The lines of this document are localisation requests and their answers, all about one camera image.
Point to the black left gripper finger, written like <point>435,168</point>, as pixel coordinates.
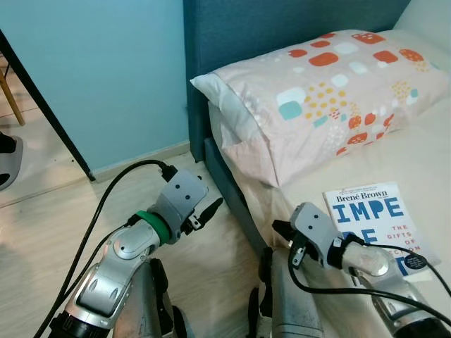
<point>210,209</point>

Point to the white book blue letters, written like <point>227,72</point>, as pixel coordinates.
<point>373,208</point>

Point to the pink pillow with orange spots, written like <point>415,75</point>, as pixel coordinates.
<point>331,91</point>

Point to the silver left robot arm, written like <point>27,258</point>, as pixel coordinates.
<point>106,282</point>

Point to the grey right robot leg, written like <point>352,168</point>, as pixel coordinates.
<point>289,317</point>

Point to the grey robot leg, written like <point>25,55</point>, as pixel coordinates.
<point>289,317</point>
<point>141,310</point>

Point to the grey left robot leg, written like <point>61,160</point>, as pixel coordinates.
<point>141,310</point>

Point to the beige sheeted bed mattress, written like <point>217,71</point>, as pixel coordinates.
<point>416,162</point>

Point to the black slanted metal bar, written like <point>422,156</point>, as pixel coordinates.
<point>49,111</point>

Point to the grey slipper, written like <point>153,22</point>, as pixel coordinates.
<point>10,165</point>

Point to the wooden furniture leg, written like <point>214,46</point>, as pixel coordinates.
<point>10,91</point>

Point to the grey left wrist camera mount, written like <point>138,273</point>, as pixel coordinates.
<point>182,193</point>

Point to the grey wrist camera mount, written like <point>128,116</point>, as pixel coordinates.
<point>313,229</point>
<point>182,193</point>

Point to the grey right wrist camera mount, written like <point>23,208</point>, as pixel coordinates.
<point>313,229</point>

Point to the blue upholstered bed frame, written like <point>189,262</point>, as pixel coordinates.
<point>246,35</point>

